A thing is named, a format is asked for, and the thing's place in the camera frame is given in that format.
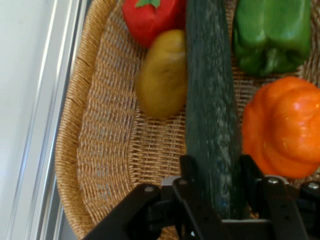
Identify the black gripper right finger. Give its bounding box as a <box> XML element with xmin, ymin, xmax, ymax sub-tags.
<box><xmin>239</xmin><ymin>154</ymin><xmax>320</xmax><ymax>240</ymax></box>

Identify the red toy tomato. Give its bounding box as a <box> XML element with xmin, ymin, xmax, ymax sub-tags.
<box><xmin>121</xmin><ymin>0</ymin><xmax>187</xmax><ymax>48</ymax></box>

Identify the green toy bell pepper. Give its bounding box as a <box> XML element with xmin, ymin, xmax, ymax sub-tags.
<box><xmin>233</xmin><ymin>0</ymin><xmax>312</xmax><ymax>77</ymax></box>

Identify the aluminium frame rail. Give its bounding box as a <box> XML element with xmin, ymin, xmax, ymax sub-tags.
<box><xmin>7</xmin><ymin>0</ymin><xmax>88</xmax><ymax>240</ymax></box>

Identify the yellow-brown toy potato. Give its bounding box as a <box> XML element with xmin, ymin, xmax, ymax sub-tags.
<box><xmin>136</xmin><ymin>29</ymin><xmax>188</xmax><ymax>118</ymax></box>

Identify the orange toy bell pepper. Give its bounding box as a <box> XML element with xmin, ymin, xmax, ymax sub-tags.
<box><xmin>241</xmin><ymin>76</ymin><xmax>320</xmax><ymax>179</ymax></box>

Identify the dark green toy cucumber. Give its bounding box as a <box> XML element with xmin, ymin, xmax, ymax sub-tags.
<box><xmin>184</xmin><ymin>0</ymin><xmax>248</xmax><ymax>221</ymax></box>

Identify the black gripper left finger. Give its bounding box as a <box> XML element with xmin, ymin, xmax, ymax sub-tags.
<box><xmin>82</xmin><ymin>154</ymin><xmax>223</xmax><ymax>240</ymax></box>

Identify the woven wicker basket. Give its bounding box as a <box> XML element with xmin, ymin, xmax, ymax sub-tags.
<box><xmin>54</xmin><ymin>0</ymin><xmax>320</xmax><ymax>240</ymax></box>

